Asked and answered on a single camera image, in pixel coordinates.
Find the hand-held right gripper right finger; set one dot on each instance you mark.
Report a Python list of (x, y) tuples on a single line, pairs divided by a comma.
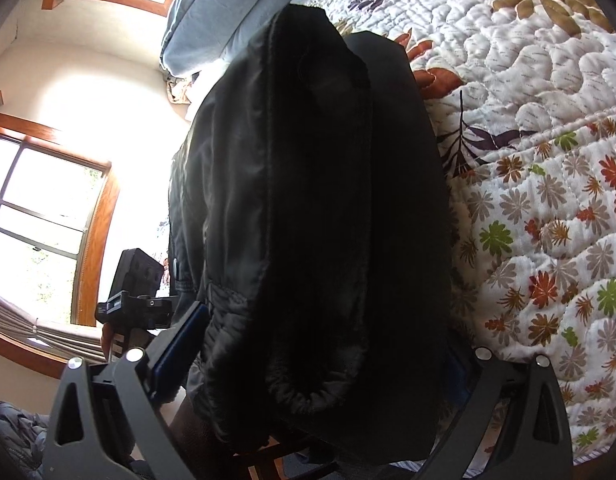
[(480, 380)]

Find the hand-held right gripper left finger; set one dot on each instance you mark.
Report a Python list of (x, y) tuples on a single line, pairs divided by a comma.
[(180, 350)]

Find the black padded pants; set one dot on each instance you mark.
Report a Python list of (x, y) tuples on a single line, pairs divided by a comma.
[(313, 210)]

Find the person's left hand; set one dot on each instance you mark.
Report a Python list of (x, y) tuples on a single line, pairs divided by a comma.
[(106, 342)]

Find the beige striped curtain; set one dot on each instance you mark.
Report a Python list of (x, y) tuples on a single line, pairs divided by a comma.
[(37, 330)]

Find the grey-blue quilted jacket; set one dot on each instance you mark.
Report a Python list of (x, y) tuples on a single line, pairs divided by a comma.
[(12, 435)]

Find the pile of beige clothes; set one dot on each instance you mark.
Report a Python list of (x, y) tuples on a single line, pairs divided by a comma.
[(180, 87)]

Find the floral quilted bedspread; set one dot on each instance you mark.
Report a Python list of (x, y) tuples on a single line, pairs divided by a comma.
[(538, 160)]

